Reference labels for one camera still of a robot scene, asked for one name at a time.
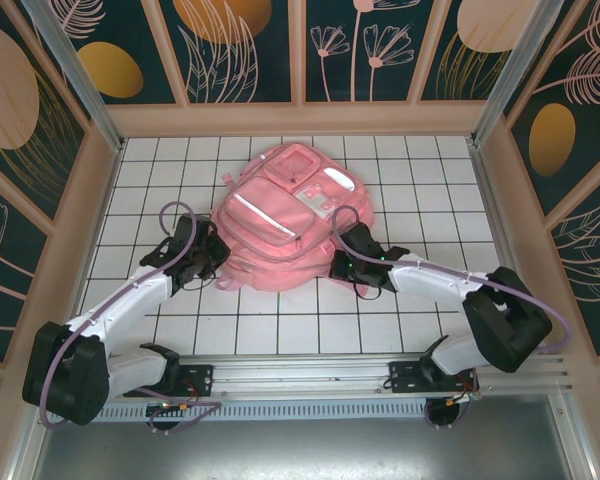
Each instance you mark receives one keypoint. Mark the small circuit board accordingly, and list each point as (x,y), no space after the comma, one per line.
(462,398)
(172,407)

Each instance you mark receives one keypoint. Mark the aluminium mounting rail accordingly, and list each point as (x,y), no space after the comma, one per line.
(305,372)

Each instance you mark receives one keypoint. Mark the grey metal shelf sheet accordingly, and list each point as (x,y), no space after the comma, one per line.
(300,450)

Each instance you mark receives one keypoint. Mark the pink student backpack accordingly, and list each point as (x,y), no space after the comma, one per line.
(280,225)

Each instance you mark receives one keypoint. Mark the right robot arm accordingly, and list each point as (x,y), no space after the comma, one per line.
(510,320)

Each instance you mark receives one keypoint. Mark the aluminium frame post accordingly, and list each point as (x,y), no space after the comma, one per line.
(521,70)
(75,70)

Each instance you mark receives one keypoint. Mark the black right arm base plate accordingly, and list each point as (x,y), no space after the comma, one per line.
(405,375)

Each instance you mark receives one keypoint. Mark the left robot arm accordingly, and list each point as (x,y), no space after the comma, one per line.
(65,370)

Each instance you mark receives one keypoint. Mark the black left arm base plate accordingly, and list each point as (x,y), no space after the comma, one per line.
(200,380)

